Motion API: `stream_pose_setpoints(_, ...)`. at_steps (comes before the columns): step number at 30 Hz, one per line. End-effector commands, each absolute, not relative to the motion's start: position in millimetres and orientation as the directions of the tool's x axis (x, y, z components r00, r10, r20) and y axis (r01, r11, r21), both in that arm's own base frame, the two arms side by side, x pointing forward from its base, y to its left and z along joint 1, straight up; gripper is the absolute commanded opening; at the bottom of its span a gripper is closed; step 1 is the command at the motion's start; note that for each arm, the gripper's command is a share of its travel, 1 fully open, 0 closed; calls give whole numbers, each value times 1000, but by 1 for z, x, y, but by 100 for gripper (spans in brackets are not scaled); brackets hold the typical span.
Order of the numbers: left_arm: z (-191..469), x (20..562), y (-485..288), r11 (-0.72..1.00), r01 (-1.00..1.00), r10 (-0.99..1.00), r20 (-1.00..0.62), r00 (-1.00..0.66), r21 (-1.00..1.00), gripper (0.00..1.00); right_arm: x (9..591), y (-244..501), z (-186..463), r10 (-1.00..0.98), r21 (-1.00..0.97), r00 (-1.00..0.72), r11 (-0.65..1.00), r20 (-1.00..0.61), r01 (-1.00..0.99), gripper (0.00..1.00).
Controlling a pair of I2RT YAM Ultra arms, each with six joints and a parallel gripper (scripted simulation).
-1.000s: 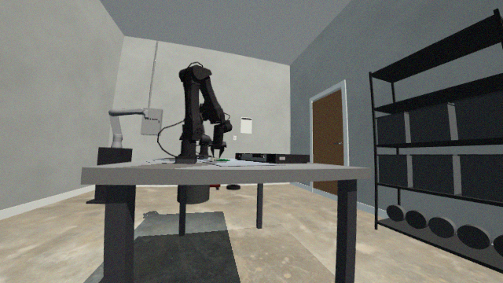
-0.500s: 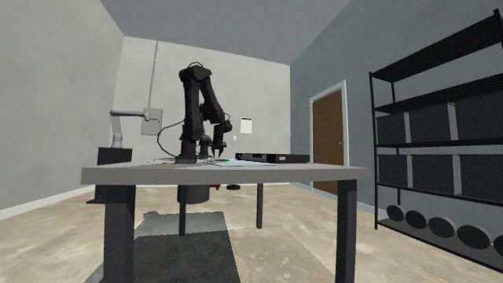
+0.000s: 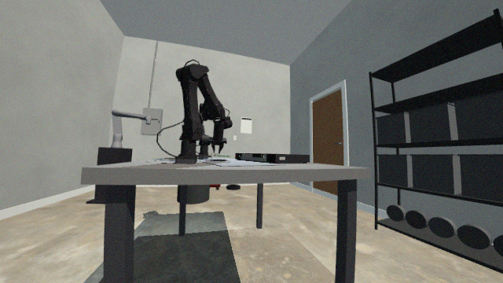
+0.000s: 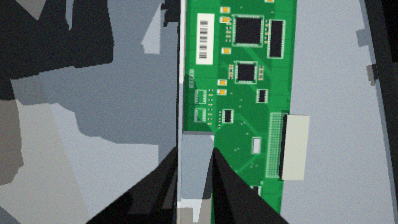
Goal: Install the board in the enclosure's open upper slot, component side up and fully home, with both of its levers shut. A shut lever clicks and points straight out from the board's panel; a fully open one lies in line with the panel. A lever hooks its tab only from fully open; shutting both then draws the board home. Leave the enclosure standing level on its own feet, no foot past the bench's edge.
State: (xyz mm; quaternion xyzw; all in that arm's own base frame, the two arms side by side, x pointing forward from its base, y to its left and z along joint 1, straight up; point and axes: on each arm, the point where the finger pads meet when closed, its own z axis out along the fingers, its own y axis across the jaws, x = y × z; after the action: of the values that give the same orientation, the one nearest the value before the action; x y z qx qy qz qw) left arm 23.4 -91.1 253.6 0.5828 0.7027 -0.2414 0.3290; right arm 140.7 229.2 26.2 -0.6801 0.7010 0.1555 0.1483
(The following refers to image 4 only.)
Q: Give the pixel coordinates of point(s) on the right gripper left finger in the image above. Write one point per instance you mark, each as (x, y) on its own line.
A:
(140, 204)

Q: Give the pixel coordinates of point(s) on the green circuit board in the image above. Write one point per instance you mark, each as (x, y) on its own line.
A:
(235, 81)

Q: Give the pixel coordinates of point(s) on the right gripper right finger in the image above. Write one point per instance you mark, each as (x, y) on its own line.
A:
(242, 204)

